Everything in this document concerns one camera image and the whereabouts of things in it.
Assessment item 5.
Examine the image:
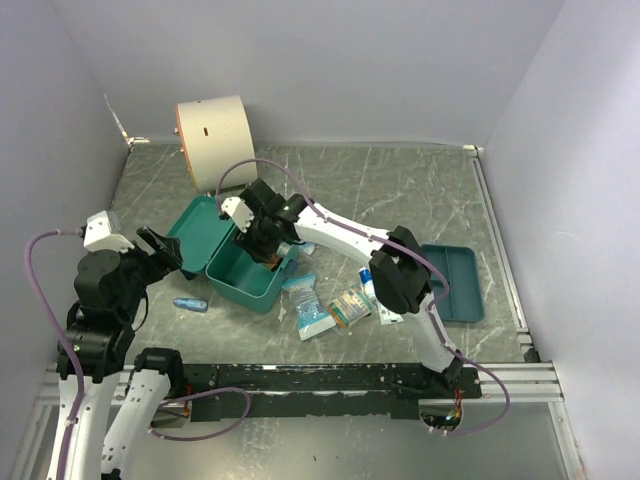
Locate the teal medicine kit box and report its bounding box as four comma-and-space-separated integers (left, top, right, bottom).
168, 196, 299, 314

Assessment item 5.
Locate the blue cotton pad bag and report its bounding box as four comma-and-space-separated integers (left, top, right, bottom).
282, 274, 336, 341

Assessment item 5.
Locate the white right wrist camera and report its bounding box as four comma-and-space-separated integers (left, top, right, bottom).
222, 196, 255, 234

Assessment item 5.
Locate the aluminium frame rail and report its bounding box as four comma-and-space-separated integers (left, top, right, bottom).
36, 363, 564, 406

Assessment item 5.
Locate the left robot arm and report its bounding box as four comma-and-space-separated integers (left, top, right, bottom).
48, 227, 187, 479

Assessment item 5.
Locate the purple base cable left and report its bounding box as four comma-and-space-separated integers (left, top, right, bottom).
147, 386, 251, 442

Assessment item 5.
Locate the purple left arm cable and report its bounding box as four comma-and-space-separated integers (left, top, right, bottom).
23, 227, 89, 480

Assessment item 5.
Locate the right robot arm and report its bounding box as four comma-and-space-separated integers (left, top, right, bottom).
221, 179, 481, 398

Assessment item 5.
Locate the metal corner bracket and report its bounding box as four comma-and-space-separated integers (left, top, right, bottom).
126, 136, 151, 149

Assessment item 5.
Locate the clear gauze packet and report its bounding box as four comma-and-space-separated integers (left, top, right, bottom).
290, 242, 318, 261

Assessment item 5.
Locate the black mounting base rail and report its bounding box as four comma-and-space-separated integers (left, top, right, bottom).
185, 363, 481, 422

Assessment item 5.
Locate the blue transparent small bottle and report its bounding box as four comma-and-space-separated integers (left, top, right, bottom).
173, 298, 208, 313

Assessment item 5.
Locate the teal divided tray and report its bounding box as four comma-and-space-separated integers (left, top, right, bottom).
421, 244, 485, 324

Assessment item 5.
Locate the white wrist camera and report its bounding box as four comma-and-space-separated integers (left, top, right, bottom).
222, 196, 255, 234
83, 210, 135, 253

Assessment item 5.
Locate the green white bandage packet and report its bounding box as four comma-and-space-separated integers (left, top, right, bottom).
327, 286, 374, 329

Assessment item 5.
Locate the brown bottle orange cap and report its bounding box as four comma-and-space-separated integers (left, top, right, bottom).
266, 254, 286, 271

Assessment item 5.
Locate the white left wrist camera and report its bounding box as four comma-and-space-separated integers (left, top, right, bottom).
83, 210, 135, 253

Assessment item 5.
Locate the cream cylindrical cabinet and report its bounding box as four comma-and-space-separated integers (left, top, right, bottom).
175, 95, 257, 193

